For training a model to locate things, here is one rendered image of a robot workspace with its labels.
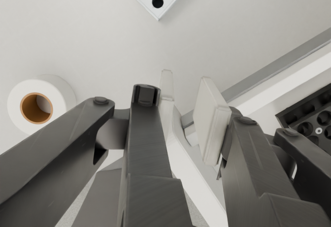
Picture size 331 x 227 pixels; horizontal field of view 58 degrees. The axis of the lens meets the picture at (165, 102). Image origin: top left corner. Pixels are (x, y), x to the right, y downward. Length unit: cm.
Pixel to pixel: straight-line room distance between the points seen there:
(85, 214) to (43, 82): 70
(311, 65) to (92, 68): 25
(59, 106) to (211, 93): 24
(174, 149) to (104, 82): 19
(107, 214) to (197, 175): 76
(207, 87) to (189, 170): 8
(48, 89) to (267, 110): 24
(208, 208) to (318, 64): 15
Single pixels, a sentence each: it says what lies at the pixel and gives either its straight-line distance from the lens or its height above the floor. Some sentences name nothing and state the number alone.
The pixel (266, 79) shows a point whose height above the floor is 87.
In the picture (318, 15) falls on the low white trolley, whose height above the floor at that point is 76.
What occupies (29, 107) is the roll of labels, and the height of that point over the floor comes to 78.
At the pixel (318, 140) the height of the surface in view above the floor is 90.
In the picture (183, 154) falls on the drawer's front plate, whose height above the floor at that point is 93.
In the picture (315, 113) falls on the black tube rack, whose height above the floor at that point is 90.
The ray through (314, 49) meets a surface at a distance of 29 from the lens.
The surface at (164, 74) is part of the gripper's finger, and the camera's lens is 18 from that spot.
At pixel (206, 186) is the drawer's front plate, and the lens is 24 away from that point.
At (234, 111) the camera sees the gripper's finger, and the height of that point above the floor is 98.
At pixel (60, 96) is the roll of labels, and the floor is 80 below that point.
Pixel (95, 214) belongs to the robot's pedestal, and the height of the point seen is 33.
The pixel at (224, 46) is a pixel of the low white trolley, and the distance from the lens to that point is 38.
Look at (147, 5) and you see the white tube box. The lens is 34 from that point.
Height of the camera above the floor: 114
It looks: 76 degrees down
